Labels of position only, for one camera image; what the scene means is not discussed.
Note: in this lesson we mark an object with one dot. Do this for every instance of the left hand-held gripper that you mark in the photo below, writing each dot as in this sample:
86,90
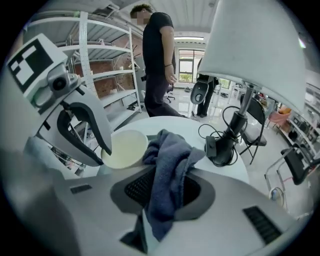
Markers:
37,67

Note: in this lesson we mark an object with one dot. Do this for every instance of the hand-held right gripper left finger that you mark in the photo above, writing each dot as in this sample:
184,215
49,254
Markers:
100,200

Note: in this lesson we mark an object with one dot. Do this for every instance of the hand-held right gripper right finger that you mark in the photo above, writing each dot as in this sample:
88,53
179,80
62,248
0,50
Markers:
225,232

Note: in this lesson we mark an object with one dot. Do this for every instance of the cream white cup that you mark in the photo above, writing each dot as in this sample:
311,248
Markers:
127,147

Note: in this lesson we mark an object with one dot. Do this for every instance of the dark blue-grey cloth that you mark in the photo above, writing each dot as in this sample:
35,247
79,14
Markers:
172,160

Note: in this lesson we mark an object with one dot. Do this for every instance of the white metal shelf unit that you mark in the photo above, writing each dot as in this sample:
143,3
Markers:
83,37

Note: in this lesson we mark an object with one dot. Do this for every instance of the black swivel chair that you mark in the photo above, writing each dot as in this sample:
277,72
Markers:
170,91

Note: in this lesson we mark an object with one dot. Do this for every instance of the black folding chair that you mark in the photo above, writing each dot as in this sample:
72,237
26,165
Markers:
255,110

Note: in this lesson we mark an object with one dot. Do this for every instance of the pink chair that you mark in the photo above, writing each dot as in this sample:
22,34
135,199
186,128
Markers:
280,116

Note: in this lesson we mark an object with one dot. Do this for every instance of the white shade table lamp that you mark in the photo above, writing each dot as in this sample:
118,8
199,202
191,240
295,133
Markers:
250,50

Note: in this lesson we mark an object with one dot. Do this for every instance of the black chrome-frame office chair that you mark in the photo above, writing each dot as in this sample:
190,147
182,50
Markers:
296,162

